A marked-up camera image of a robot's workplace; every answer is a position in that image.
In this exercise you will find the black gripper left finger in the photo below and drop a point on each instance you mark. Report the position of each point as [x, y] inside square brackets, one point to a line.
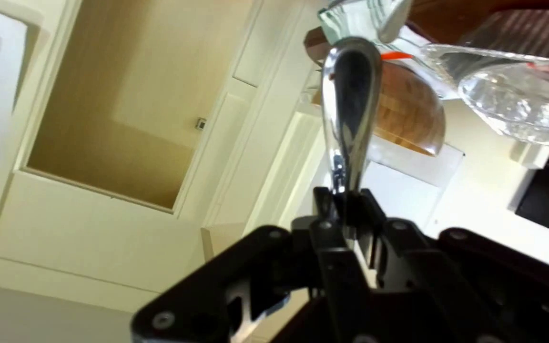
[234, 293]

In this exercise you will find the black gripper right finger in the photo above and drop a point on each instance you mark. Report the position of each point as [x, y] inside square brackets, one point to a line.
[460, 284]

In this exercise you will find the clear spray bottle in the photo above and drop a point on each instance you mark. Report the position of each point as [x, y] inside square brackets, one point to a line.
[489, 53]

